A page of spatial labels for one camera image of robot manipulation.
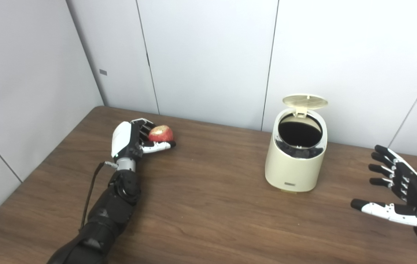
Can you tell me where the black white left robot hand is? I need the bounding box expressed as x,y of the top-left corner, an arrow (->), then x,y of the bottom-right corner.
111,118 -> 177,162

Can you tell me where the red apple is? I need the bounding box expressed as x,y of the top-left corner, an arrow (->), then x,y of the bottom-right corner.
148,125 -> 174,143

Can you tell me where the round cream bin lid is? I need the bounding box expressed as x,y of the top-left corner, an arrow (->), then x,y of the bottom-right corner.
282,94 -> 328,117

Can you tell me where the cream-colored bin body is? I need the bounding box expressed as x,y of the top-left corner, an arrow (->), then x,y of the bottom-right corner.
265,106 -> 328,193

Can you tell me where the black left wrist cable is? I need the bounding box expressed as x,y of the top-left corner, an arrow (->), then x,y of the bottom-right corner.
80,161 -> 118,232

